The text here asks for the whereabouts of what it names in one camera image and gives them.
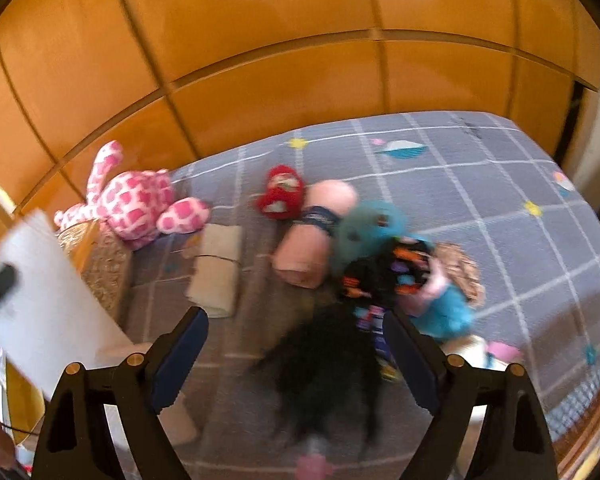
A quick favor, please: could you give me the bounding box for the white socks blue band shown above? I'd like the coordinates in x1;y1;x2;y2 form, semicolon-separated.
442;335;524;474

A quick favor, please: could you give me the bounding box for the brown satin scrunchie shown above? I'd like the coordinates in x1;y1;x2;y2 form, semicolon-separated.
434;242;486;309

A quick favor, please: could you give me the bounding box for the black braided hair wig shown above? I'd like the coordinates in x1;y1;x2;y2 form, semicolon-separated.
249;236;437;453

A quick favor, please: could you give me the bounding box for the blue plush bear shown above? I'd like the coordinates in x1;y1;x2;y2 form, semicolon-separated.
329;202;475;340

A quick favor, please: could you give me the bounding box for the beige cloth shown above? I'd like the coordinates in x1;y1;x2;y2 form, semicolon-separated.
186;223;242;318

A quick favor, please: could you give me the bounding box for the pink towel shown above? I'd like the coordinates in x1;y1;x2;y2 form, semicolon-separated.
272;180;358;289

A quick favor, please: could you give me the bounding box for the red small sock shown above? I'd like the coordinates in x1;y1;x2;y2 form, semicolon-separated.
256;165;304;220

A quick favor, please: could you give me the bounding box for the gold storage box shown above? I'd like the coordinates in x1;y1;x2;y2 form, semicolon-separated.
6;361;45;451

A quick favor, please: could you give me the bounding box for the rattan chair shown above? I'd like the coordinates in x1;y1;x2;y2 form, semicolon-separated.
553;392;600;479

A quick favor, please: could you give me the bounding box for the silver embossed tissue box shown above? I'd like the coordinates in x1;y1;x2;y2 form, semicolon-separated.
56;221;132;324

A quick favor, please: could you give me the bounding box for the pink white spotted plush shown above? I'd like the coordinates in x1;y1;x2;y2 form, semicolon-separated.
54;141;211;250

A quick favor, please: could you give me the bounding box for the wooden wardrobe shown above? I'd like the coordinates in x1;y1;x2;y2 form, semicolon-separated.
0;0;600;212

